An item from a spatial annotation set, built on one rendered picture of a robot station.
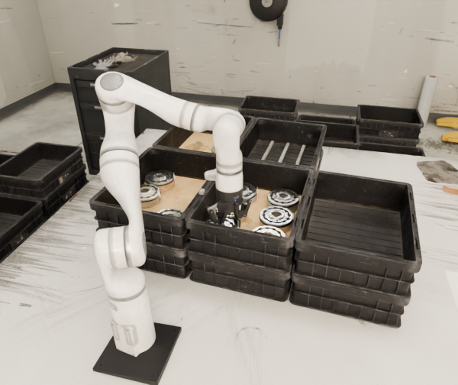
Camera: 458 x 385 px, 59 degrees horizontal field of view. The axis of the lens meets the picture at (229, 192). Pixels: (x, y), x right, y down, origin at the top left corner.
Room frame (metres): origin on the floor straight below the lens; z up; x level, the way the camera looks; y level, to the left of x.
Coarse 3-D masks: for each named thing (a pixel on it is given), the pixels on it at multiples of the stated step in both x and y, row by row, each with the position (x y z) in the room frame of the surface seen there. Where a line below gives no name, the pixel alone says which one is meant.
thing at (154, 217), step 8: (144, 152) 1.30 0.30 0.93; (176, 152) 1.31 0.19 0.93; (184, 152) 1.30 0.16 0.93; (192, 152) 1.30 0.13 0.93; (104, 192) 1.04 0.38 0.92; (192, 200) 0.98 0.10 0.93; (96, 208) 0.96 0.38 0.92; (104, 208) 0.96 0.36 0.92; (112, 208) 0.95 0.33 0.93; (120, 208) 0.94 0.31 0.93; (144, 216) 0.92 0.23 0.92; (152, 216) 0.91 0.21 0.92; (160, 216) 0.90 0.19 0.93; (168, 216) 0.90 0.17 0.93; (176, 216) 0.90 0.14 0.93; (184, 216) 0.90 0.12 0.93; (168, 224) 0.90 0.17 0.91; (176, 224) 0.89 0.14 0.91; (184, 224) 0.90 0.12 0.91
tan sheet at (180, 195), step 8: (176, 176) 1.30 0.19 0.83; (176, 184) 1.24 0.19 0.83; (184, 184) 1.24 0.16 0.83; (192, 184) 1.24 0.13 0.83; (200, 184) 1.24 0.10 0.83; (168, 192) 1.19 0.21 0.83; (176, 192) 1.19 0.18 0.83; (184, 192) 1.19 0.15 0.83; (192, 192) 1.19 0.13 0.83; (168, 200) 1.14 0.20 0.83; (176, 200) 1.14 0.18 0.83; (184, 200) 1.14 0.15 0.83; (152, 208) 1.09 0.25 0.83; (160, 208) 1.09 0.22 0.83; (168, 208) 1.09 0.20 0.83; (176, 208) 1.09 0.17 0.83; (184, 208) 1.09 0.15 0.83
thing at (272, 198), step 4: (272, 192) 1.14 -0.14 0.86; (276, 192) 1.14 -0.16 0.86; (292, 192) 1.14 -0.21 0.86; (268, 196) 1.11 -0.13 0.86; (272, 196) 1.12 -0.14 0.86; (292, 196) 1.11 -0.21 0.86; (296, 196) 1.11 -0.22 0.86; (272, 200) 1.09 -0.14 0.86; (276, 200) 1.09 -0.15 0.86; (280, 200) 1.09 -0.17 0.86; (288, 200) 1.09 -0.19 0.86; (292, 200) 1.09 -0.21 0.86; (296, 200) 1.09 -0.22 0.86; (276, 204) 1.07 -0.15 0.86; (280, 204) 1.07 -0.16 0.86; (284, 204) 1.07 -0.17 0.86; (288, 204) 1.07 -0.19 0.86; (292, 204) 1.07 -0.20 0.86
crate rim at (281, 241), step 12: (288, 168) 1.18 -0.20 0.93; (300, 168) 1.18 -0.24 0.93; (300, 204) 0.96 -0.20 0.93; (300, 216) 0.90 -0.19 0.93; (192, 228) 0.87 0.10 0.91; (204, 228) 0.86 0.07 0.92; (216, 228) 0.85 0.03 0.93; (228, 228) 0.85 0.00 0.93; (240, 228) 0.85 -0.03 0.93; (252, 240) 0.82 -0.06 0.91; (264, 240) 0.81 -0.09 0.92; (276, 240) 0.81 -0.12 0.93; (288, 240) 0.80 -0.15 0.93
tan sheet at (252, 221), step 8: (264, 192) 1.19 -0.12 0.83; (256, 200) 1.14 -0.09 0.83; (264, 200) 1.14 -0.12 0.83; (256, 208) 1.09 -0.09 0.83; (264, 208) 1.09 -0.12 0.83; (248, 216) 1.05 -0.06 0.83; (256, 216) 1.05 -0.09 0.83; (240, 224) 1.00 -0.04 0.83; (248, 224) 1.00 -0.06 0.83; (256, 224) 1.00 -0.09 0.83; (288, 232) 0.96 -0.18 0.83
